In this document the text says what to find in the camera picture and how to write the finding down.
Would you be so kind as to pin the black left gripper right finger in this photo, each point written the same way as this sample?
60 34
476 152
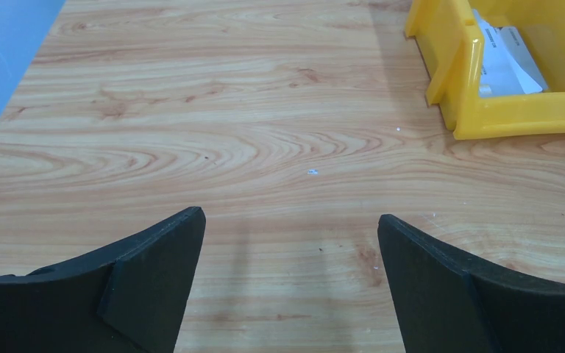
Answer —
449 300

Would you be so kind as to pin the white cards in left bin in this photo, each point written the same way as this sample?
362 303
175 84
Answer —
508 67

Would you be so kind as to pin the left yellow plastic bin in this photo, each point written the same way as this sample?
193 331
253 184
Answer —
452 45

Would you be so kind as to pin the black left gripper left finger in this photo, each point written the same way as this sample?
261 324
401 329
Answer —
127 296

